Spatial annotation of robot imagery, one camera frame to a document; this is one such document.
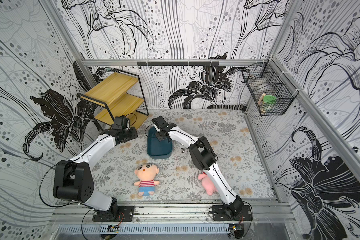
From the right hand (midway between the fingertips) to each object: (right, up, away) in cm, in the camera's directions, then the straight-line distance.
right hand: (163, 131), depth 104 cm
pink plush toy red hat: (+27, -25, -27) cm, 46 cm away
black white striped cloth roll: (+51, +19, +15) cm, 57 cm away
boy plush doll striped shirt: (-5, -21, -25) cm, 33 cm away
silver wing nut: (+15, -11, -8) cm, 20 cm away
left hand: (-15, -2, -13) cm, 20 cm away
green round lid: (+60, +19, -25) cm, 68 cm away
